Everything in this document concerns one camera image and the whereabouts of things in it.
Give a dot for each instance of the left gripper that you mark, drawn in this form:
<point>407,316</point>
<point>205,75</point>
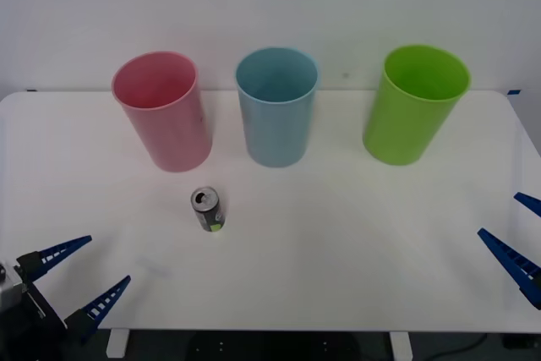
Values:
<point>42,323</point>

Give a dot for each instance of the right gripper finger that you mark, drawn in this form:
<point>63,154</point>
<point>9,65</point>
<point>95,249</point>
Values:
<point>530,204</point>
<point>513,261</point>

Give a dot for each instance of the black drink can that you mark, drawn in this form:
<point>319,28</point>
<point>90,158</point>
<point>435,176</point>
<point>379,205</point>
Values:
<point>210,213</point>

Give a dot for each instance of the white table leg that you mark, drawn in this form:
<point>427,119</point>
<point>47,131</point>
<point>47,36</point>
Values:
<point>400,346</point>
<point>117,343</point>

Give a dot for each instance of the green plastic waste bin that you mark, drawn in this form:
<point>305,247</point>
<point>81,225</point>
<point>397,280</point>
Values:
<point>401,132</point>

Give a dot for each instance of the pink plastic waste bin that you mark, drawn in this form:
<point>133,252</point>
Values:
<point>169,141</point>

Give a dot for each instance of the pale blue plastic waste bin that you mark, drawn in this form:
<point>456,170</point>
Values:
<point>277,137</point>

